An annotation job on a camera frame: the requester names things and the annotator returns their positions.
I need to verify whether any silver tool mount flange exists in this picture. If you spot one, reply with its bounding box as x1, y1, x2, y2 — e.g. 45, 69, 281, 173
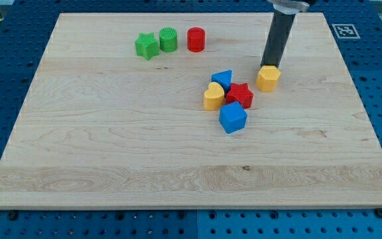
267, 0, 310, 15

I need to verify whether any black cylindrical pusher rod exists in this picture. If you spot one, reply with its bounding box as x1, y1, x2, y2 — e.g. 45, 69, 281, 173
261, 10, 295, 68

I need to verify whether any yellow hexagon block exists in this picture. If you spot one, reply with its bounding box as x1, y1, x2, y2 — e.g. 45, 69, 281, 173
256, 66, 281, 92

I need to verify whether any red star block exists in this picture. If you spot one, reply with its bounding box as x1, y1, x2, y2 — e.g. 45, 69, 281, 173
225, 83, 254, 109

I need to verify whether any green star block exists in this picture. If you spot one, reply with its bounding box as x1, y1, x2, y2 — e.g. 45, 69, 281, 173
135, 33, 159, 60

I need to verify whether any white fiducial marker tag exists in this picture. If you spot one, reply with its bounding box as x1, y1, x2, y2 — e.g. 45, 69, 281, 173
332, 23, 360, 39

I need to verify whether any blue triangle block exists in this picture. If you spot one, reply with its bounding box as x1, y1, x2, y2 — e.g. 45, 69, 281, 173
211, 70, 233, 93

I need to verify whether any red cylinder block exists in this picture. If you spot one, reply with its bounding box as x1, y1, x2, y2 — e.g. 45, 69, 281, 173
187, 27, 206, 52

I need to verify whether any yellow heart block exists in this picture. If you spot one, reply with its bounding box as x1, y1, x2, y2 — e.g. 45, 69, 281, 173
203, 82, 225, 111

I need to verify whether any blue cube block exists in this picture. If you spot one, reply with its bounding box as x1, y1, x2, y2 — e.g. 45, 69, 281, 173
219, 102, 247, 133

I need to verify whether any green cylinder block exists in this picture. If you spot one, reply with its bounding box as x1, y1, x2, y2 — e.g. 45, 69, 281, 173
159, 27, 178, 52

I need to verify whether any wooden board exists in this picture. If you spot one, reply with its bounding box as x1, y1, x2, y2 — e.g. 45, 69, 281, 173
0, 13, 382, 210

